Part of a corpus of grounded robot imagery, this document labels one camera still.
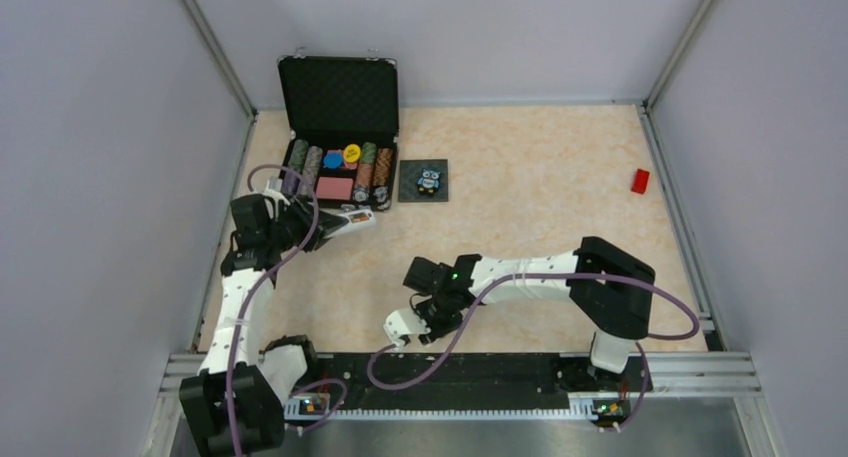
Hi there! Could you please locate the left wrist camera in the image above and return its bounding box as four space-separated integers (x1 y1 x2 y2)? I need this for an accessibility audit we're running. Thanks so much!
262 177 290 207

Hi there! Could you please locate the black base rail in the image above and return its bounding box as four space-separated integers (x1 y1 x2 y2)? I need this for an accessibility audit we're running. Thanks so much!
283 353 658 424

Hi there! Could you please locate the red lego brick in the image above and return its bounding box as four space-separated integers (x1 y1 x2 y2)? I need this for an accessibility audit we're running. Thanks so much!
630 168 651 195

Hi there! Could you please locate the white remote control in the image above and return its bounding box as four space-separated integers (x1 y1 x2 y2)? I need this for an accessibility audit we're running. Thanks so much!
330 207 376 238

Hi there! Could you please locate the blue poker chip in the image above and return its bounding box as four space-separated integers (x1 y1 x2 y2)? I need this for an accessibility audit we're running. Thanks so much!
322 149 344 169

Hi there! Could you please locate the black poker chip case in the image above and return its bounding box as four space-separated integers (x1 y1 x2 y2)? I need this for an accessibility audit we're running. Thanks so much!
277 55 400 211

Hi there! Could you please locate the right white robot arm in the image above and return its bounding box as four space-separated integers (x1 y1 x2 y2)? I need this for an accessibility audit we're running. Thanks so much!
383 236 656 389

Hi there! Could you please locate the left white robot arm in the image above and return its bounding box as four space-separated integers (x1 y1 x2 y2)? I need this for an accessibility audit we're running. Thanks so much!
179 190 374 456

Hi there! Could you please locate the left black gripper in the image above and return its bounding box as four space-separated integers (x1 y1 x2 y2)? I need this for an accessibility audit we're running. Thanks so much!
266 193 349 252

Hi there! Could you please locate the blue owl toy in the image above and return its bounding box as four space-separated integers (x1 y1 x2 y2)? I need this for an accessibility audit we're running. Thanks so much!
416 169 442 196

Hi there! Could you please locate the dark grey lego baseplate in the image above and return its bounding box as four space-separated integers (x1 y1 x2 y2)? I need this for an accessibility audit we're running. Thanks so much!
396 159 450 203

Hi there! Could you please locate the yellow poker chip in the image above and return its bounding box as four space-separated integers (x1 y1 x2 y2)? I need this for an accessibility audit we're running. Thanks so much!
342 144 362 164

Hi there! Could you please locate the pink card deck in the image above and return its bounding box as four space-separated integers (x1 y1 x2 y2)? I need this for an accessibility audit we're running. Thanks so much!
315 176 354 201

